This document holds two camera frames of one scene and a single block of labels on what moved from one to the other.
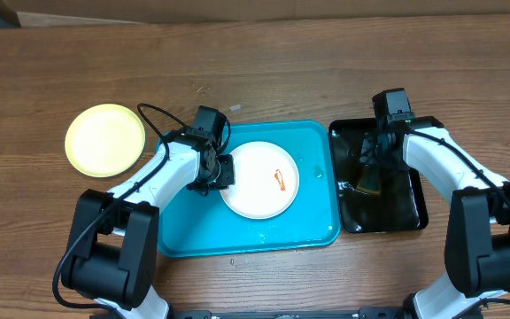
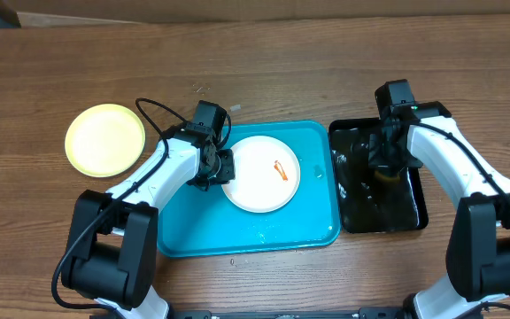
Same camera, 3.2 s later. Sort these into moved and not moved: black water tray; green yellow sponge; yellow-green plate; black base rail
Moved: green yellow sponge
Not moved: yellow-green plate; black base rail; black water tray
